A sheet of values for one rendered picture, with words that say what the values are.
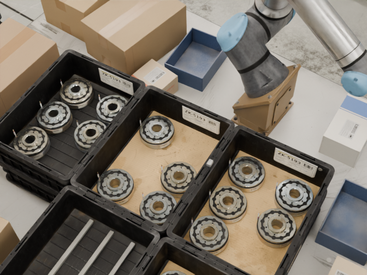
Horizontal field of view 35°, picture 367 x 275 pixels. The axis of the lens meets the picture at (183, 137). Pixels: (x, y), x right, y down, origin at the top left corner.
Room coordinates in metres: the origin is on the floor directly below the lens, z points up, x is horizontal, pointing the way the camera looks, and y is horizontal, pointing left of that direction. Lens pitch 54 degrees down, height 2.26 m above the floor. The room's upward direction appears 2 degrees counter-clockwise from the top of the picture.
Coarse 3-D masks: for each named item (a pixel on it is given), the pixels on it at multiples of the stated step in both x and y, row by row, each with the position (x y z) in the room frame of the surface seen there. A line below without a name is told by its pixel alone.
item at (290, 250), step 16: (240, 128) 0.98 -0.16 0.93; (224, 144) 0.92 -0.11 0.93; (272, 144) 0.92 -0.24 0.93; (320, 160) 0.86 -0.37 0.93; (208, 176) 0.82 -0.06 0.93; (192, 192) 0.78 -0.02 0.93; (320, 192) 0.77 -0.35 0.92; (176, 224) 0.68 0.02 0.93; (304, 224) 0.67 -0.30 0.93; (176, 240) 0.64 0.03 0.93; (208, 256) 0.59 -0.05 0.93; (288, 256) 0.59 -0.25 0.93; (240, 272) 0.55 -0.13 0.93
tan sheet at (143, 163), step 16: (176, 128) 1.06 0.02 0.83; (192, 128) 1.06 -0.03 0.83; (128, 144) 1.01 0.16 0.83; (176, 144) 1.00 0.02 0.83; (192, 144) 1.00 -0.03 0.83; (208, 144) 1.00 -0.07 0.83; (128, 160) 0.95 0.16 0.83; (144, 160) 0.94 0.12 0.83; (160, 160) 0.94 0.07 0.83; (176, 160) 0.94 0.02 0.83; (192, 160) 0.94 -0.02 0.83; (144, 176) 0.89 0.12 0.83; (160, 176) 0.89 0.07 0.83; (96, 192) 0.84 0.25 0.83; (144, 192) 0.84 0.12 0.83; (128, 208) 0.79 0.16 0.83; (160, 208) 0.78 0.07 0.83
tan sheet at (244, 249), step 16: (224, 176) 0.88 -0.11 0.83; (272, 176) 0.88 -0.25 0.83; (288, 176) 0.87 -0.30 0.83; (256, 192) 0.83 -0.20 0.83; (272, 192) 0.82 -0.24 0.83; (208, 208) 0.78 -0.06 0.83; (256, 208) 0.77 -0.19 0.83; (240, 224) 0.73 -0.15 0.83; (256, 224) 0.73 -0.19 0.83; (240, 240) 0.68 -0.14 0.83; (256, 240) 0.68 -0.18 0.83; (224, 256) 0.64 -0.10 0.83; (240, 256) 0.63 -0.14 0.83; (256, 256) 0.63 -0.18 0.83; (272, 256) 0.63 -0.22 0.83; (256, 272) 0.59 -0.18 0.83; (272, 272) 0.59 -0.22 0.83
